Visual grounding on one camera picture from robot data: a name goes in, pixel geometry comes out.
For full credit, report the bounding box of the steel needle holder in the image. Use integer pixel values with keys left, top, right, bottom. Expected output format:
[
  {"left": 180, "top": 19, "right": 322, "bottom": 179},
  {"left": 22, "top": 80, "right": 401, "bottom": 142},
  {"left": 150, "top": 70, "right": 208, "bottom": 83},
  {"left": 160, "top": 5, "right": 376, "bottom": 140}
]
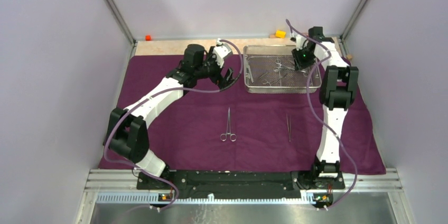
[{"left": 286, "top": 114, "right": 292, "bottom": 142}]

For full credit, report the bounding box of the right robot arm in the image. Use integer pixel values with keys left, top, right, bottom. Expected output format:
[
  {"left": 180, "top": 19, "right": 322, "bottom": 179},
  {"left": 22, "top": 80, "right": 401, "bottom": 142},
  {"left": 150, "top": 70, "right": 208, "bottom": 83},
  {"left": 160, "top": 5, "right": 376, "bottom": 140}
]
[{"left": 290, "top": 26, "right": 359, "bottom": 188}]

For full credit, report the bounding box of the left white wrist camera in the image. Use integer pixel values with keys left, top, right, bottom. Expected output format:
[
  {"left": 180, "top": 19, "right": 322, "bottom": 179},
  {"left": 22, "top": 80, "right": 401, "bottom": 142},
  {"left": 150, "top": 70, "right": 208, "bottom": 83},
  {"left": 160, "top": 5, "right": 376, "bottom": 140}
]
[{"left": 212, "top": 39, "right": 233, "bottom": 68}]

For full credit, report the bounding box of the steel forceps clamp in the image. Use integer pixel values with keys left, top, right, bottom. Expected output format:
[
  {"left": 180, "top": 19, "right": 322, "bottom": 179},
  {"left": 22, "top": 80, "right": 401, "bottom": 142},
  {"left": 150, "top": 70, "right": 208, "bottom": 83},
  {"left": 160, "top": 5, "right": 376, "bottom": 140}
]
[{"left": 273, "top": 59, "right": 295, "bottom": 72}]

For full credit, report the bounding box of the yellow small block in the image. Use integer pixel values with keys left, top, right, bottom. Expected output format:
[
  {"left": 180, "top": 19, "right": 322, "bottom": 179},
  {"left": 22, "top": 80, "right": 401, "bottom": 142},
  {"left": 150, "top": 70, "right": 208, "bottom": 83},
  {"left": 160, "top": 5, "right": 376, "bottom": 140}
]
[{"left": 274, "top": 30, "right": 286, "bottom": 39}]

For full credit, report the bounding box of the steel hemostat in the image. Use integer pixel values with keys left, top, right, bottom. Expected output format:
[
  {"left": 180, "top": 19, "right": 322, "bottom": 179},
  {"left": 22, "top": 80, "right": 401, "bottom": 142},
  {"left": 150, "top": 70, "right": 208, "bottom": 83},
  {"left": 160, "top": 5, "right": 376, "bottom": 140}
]
[{"left": 220, "top": 107, "right": 237, "bottom": 142}]

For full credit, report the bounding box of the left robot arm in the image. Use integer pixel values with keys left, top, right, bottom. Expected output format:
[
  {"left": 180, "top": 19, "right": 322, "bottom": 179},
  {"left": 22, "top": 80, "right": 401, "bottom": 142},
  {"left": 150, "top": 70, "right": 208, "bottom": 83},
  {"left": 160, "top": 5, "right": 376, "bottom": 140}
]
[{"left": 103, "top": 40, "right": 236, "bottom": 189}]

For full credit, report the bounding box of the purple cable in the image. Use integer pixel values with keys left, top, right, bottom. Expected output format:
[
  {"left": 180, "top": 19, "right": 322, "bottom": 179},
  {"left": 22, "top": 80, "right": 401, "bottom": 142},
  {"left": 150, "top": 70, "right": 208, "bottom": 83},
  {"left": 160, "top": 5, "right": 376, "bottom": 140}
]
[
  {"left": 103, "top": 39, "right": 244, "bottom": 212},
  {"left": 285, "top": 18, "right": 358, "bottom": 211}
]

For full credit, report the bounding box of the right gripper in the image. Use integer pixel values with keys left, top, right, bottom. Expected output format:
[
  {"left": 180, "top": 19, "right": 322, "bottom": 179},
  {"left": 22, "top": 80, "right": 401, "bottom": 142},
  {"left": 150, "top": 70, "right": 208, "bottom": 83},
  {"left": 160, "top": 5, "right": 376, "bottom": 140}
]
[{"left": 291, "top": 46, "right": 316, "bottom": 72}]

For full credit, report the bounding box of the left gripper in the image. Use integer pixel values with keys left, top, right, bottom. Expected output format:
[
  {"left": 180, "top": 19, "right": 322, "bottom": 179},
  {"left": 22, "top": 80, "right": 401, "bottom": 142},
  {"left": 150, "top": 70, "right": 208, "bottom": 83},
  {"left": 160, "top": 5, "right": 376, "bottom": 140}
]
[{"left": 194, "top": 46, "right": 235, "bottom": 89}]

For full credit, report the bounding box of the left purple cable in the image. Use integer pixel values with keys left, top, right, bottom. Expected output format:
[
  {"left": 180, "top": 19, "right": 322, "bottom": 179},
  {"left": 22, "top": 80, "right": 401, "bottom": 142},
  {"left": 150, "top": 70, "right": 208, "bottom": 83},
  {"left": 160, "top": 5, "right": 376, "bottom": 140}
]
[{"left": 103, "top": 39, "right": 244, "bottom": 212}]

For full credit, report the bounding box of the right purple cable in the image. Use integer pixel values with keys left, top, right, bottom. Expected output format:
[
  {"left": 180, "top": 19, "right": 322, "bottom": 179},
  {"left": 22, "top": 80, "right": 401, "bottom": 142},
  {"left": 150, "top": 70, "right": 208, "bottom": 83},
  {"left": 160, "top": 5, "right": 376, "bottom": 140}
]
[{"left": 285, "top": 18, "right": 358, "bottom": 211}]

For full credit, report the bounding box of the metal mesh instrument tray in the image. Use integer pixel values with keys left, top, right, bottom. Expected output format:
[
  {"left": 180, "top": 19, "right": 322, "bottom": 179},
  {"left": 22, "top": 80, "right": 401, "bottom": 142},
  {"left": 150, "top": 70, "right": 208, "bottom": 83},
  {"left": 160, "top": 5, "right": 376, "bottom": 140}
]
[{"left": 243, "top": 45, "right": 311, "bottom": 94}]

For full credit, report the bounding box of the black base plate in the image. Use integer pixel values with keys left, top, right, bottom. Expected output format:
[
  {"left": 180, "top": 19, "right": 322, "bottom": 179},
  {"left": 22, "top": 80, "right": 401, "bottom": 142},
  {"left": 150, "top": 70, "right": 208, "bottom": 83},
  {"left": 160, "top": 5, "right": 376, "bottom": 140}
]
[{"left": 136, "top": 170, "right": 346, "bottom": 199}]

